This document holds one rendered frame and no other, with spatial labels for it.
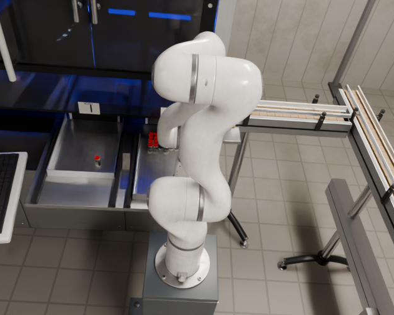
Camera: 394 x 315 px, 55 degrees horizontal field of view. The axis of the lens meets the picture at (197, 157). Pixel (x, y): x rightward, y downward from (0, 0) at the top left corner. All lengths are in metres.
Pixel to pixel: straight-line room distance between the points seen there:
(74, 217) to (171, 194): 1.34
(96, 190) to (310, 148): 2.08
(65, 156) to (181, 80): 1.00
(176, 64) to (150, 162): 0.90
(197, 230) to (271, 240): 1.44
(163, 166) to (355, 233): 1.01
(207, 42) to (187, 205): 0.42
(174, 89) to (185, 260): 0.64
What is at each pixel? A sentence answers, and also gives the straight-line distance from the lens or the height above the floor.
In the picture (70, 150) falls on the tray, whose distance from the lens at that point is 1.68.
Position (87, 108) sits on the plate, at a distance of 1.66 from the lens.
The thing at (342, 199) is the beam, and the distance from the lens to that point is 2.15.
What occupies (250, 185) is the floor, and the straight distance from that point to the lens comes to 2.76.
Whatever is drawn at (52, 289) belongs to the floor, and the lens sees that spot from 2.32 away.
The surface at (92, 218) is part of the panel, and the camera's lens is 2.26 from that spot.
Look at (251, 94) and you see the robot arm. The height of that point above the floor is 1.62.
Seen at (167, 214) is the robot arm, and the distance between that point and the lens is 1.02.
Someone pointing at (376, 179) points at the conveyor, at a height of 0.91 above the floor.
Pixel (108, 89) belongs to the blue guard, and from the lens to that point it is 1.58.
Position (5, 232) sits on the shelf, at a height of 0.80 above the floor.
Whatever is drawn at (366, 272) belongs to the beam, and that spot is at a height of 0.55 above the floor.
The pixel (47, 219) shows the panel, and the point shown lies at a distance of 2.34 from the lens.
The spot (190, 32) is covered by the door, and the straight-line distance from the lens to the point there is 1.43.
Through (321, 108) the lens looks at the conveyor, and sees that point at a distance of 2.01.
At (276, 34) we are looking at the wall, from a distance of 3.61.
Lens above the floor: 2.06
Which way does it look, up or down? 46 degrees down
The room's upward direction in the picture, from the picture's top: 8 degrees clockwise
